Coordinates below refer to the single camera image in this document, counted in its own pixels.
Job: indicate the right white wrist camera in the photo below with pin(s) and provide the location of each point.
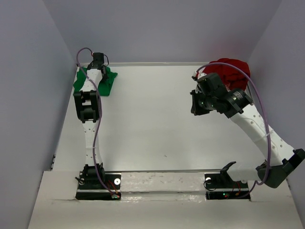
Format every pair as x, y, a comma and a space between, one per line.
199, 77

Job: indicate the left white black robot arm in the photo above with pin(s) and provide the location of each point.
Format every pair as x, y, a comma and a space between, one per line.
89, 111

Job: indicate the red t shirt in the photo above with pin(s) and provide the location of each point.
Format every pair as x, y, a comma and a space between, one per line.
231, 77

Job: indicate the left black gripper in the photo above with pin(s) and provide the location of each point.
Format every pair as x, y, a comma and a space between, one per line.
104, 77

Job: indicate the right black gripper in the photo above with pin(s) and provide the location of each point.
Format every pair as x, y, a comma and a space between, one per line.
196, 109

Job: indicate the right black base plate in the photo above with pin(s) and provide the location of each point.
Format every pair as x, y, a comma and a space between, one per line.
220, 187

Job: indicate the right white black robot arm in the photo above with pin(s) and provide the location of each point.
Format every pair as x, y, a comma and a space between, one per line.
281, 159

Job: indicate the green t shirt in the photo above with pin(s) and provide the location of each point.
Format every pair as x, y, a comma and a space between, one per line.
103, 87

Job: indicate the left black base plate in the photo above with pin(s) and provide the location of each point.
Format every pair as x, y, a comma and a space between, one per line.
94, 190

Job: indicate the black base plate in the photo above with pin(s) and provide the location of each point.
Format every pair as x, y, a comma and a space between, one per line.
94, 190
220, 187

